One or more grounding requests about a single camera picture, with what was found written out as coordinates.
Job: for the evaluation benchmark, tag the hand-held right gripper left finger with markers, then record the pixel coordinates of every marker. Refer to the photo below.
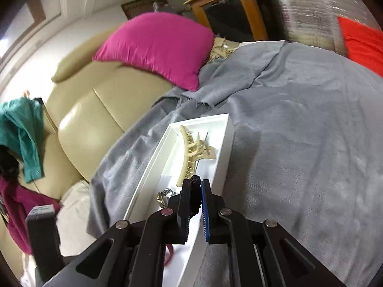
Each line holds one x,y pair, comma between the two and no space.
183,206

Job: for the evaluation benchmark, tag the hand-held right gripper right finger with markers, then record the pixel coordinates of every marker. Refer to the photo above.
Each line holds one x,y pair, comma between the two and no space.
205,212

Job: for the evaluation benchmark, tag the small black hair clip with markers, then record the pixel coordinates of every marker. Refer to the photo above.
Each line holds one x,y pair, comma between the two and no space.
195,195

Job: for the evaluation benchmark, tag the white rectangular tray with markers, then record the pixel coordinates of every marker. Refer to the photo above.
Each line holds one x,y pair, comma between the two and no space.
223,131

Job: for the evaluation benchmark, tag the silver wristwatch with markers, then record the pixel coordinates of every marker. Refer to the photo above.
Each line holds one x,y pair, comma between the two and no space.
163,198

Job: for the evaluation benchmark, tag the magenta cloth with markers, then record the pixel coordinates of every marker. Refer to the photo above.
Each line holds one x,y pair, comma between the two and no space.
18,206

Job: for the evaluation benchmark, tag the white cushion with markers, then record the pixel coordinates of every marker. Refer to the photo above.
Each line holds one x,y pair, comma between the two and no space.
74,215

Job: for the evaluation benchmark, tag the cream hair claw clip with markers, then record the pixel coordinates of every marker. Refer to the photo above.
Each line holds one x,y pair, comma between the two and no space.
187,152

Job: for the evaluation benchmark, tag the dark cloth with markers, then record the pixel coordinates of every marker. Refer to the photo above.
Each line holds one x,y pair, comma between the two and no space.
6,161

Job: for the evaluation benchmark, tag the teal cloth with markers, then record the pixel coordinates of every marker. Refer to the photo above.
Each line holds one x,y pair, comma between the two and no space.
21,119

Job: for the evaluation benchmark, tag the beige leather sofa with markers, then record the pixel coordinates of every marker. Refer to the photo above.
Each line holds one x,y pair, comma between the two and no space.
89,119

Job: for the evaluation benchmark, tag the grey blanket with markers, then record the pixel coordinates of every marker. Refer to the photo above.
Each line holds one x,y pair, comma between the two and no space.
299,125

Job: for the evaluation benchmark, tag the beige patterned cushion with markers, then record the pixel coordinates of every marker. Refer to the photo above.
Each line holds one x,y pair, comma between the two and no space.
220,50

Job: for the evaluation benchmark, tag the magenta cushion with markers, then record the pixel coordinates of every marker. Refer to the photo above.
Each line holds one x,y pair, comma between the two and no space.
155,44

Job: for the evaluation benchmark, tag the wicker basket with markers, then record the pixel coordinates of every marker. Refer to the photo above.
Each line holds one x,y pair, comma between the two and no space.
143,6

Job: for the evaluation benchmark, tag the wooden cabinet with glass door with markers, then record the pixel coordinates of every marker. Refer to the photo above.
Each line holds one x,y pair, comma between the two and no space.
248,9

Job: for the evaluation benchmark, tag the plastic-covered striped panel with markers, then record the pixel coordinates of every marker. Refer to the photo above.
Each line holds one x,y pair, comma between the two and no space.
305,9

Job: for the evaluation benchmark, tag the red cushion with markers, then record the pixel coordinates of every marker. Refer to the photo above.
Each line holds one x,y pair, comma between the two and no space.
362,44

